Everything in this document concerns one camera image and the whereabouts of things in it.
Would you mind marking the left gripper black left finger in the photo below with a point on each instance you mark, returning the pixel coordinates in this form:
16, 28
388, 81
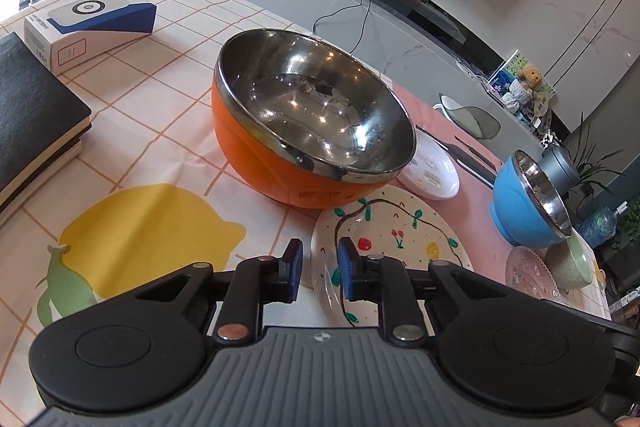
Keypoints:
255, 283

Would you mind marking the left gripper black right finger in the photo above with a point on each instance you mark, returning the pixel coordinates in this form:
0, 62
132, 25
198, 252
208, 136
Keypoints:
385, 282

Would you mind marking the clear painted glass plate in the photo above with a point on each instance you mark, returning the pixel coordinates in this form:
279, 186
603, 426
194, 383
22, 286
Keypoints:
390, 222

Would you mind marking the small white sticker plate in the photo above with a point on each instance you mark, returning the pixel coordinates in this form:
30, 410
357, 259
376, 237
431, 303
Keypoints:
430, 173

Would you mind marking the blue steel bowl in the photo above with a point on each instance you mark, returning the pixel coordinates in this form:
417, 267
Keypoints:
525, 208

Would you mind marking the orange steel bowl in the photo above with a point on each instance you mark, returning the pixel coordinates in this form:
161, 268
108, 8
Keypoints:
305, 123

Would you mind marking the green ceramic bowl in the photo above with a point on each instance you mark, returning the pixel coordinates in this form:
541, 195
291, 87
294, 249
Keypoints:
569, 263

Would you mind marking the pink restaurant placemat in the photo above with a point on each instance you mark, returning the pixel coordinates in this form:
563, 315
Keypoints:
457, 196

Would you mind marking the lemon check tablecloth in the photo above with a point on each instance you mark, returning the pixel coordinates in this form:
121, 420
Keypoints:
150, 191

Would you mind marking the pink glass plate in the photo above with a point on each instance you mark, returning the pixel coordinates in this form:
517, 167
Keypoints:
526, 272

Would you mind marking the white rolling stool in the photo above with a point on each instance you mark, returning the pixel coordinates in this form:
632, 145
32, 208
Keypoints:
475, 121

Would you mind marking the grey trash can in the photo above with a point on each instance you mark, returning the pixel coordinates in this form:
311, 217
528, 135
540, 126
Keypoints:
557, 165

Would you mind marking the blue water jug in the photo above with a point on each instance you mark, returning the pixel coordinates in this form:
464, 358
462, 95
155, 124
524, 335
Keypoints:
599, 227

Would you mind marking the potted green plant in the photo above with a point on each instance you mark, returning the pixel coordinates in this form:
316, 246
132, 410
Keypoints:
588, 166

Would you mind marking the teddy bear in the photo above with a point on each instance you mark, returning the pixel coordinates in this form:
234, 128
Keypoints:
530, 78

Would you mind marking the black notebook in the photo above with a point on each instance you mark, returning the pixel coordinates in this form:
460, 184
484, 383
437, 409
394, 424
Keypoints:
42, 123

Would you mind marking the white and blue box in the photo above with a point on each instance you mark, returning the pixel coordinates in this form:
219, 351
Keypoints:
78, 30

